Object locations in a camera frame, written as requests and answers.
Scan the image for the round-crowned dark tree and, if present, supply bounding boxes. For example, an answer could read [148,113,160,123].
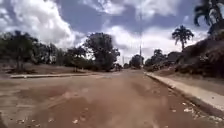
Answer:
[82,32,121,72]

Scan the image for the small distant tree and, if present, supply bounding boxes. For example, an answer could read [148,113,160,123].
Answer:
[129,54,145,70]

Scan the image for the thin tall pole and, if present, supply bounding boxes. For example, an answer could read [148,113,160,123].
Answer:
[138,9,143,69]

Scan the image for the brown brick paved road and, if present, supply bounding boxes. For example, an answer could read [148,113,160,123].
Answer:
[0,68,224,128]

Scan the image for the clump of distant trees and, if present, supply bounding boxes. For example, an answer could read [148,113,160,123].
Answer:
[144,48,170,68]

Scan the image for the pale concrete kerb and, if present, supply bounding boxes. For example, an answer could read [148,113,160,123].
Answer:
[9,72,98,80]
[144,71,224,113]

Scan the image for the bare earth bank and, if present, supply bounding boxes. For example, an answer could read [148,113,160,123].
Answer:
[146,31,224,80]
[0,61,88,76]

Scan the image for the palm tree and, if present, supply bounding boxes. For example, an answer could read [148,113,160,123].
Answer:
[193,0,224,35]
[171,24,195,51]

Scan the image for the row of trees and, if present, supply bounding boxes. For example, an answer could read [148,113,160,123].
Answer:
[0,30,88,73]

